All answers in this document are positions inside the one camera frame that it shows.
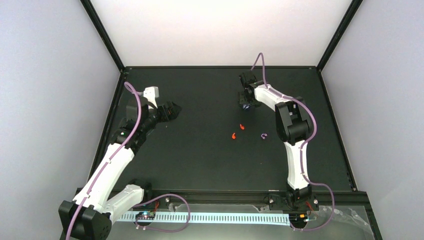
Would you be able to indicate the left circuit board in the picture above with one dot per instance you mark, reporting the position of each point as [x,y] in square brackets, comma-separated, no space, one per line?
[145,216]

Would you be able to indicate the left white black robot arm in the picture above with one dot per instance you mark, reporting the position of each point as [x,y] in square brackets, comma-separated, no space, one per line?
[93,211]

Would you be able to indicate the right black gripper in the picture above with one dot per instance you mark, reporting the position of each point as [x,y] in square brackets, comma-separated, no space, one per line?
[256,103]

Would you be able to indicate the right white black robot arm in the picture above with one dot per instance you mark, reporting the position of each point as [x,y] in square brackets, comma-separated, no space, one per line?
[294,127]

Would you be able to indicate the clear plastic sheet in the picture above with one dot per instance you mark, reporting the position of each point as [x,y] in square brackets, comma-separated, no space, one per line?
[352,216]

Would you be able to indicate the circuit board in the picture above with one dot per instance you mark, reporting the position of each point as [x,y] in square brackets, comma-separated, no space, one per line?
[302,218]
[145,216]

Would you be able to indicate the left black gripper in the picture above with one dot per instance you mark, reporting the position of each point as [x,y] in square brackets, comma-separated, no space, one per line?
[172,115]

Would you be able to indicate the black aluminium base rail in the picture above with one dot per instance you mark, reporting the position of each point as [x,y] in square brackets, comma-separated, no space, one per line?
[250,197]

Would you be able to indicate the right circuit board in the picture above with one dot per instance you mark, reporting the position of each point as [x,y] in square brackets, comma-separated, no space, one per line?
[302,218]

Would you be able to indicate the light blue slotted cable duct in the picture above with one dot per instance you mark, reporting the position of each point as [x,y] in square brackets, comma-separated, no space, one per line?
[278,219]

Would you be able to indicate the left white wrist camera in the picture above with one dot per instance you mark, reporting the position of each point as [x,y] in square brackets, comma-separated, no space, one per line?
[151,94]

